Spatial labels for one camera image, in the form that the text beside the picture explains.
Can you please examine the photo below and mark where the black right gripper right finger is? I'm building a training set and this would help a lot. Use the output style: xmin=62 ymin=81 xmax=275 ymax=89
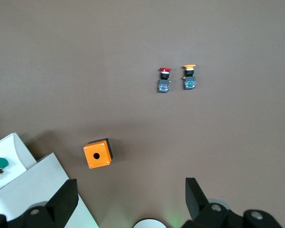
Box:
xmin=182 ymin=177 xmax=283 ymax=228

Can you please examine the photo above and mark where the white drawer cabinet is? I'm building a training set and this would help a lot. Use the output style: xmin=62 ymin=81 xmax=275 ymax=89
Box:
xmin=0 ymin=152 xmax=100 ymax=228

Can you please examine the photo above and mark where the red mushroom push button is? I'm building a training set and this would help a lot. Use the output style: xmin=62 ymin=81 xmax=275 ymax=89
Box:
xmin=156 ymin=67 xmax=172 ymax=94

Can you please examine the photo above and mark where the yellow mushroom push button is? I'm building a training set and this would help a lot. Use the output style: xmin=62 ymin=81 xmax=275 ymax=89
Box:
xmin=181 ymin=64 xmax=197 ymax=90

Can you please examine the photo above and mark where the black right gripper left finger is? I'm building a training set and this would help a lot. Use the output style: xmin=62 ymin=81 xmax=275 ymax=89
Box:
xmin=0 ymin=179 xmax=79 ymax=228

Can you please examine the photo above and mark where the brown table cover mat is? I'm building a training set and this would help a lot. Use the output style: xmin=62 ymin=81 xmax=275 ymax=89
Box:
xmin=0 ymin=0 xmax=285 ymax=228

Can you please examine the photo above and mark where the orange button enclosure box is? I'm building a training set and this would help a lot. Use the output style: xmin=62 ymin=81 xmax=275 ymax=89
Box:
xmin=83 ymin=137 xmax=114 ymax=170

